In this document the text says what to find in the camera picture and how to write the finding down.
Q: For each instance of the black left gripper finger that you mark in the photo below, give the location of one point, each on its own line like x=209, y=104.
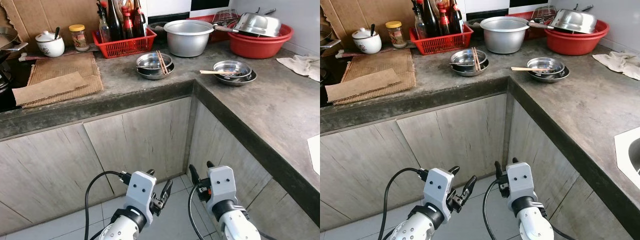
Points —
x=470, y=186
x=453, y=170
x=150, y=172
x=167, y=190

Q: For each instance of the wooden chopstick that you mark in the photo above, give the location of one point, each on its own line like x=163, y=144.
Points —
x=207, y=71
x=160, y=62
x=477, y=58
x=163, y=62
x=517, y=68
x=520, y=70
x=210, y=73

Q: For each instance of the stainless steel bowl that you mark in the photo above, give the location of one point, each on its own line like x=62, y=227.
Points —
x=460, y=57
x=232, y=66
x=147, y=61
x=545, y=62

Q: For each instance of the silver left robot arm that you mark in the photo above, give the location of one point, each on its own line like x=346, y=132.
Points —
x=117, y=232
x=407, y=231

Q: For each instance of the stainless steel sink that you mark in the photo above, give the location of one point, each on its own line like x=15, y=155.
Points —
x=630, y=155
x=315, y=152

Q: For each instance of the aluminium cooking pot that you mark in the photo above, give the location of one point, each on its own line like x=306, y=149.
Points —
x=187, y=42
x=502, y=40

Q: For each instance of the small brown cardboard piece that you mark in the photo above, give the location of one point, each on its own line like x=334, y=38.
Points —
x=50, y=87
x=362, y=85

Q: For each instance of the red plastic basin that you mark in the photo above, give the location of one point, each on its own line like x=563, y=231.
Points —
x=260, y=50
x=575, y=46

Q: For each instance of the red plastic bottle basket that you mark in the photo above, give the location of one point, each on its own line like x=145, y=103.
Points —
x=125, y=48
x=440, y=45

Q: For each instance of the corrugated cardboard mat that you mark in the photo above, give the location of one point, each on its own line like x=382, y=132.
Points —
x=385, y=62
x=65, y=65

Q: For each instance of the beige dish cloth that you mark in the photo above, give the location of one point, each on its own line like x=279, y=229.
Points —
x=300, y=65
x=620, y=62

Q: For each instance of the black gas stove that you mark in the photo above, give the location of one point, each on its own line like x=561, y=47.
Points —
x=324, y=85
x=5, y=85

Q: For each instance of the dark round metal pan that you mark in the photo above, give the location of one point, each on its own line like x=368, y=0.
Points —
x=472, y=23
x=157, y=26

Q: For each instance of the red plastic crate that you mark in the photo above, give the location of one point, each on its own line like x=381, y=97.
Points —
x=200, y=20
x=520, y=16

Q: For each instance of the clear bottle with black cap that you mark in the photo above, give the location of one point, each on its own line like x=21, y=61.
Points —
x=104, y=32
x=419, y=29

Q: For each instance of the red capped sauce bottle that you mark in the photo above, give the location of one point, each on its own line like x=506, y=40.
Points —
x=128, y=27
x=444, y=24

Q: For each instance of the glass jar with yellow lid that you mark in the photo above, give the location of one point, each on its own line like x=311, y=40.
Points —
x=79, y=40
x=395, y=36

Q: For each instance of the upturned stainless steel wok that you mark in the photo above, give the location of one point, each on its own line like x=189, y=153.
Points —
x=257, y=25
x=572, y=21

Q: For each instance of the tall dark sauce bottle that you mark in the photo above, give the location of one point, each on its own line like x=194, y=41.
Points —
x=431, y=22
x=115, y=25

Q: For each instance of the dark bottle with red label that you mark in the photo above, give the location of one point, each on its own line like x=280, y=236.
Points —
x=456, y=20
x=140, y=22

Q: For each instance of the white ceramic lidded pot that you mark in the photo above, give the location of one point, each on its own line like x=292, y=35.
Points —
x=49, y=47
x=365, y=45

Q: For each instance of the dark wooden board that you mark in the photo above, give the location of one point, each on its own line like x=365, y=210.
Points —
x=30, y=56
x=345, y=54

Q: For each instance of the dark metal wok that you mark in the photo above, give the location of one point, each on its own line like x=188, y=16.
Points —
x=7, y=37
x=325, y=37

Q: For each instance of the large brown cardboard sheet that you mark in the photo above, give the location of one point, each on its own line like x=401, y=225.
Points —
x=360, y=15
x=50, y=15

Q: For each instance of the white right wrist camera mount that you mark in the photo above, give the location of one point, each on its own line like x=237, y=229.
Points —
x=521, y=181
x=221, y=185

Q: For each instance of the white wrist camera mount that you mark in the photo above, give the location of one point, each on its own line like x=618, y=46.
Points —
x=521, y=181
x=221, y=185
x=437, y=187
x=140, y=190

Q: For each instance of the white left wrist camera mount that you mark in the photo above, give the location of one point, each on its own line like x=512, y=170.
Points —
x=437, y=187
x=140, y=190

